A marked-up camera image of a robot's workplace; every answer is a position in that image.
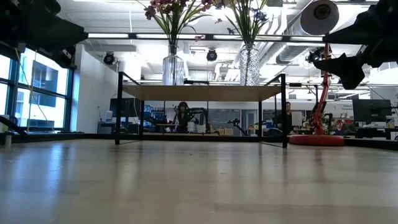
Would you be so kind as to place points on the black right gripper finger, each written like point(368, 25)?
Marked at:
point(348, 70)
point(351, 37)

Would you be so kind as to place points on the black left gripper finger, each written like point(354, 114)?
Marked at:
point(59, 32)
point(64, 56)

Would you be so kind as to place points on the blue artificial flower bunch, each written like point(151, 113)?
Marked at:
point(260, 15)

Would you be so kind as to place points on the purple artificial flower bunch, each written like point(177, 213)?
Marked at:
point(151, 11)

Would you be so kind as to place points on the diamond-cut clear glass vase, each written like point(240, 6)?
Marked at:
point(244, 68)

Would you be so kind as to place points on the ribbed clear glass vase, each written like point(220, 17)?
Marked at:
point(168, 68)

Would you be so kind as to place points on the pink artificial flower bunch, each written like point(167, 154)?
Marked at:
point(199, 38)

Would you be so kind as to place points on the black ceiling spotlight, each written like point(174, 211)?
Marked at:
point(312, 56)

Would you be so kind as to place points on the black computer monitor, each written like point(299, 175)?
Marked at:
point(371, 110)
point(129, 107)

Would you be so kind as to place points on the large window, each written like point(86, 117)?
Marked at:
point(46, 109)

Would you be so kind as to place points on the white water jug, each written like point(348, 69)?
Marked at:
point(109, 116)

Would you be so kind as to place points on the red desk lamp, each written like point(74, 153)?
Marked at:
point(317, 140)

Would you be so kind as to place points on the person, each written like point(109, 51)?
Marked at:
point(183, 115)
point(287, 118)

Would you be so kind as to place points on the cardboard box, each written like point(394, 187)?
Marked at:
point(225, 131)

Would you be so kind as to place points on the black ceiling camera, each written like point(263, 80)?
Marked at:
point(211, 55)
point(109, 58)

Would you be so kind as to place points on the silver ventilation duct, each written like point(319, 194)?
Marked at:
point(289, 53)

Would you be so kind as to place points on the small grey post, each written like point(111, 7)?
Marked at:
point(7, 140)

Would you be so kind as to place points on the wooden shelf with black frame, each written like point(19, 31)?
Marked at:
point(202, 93)

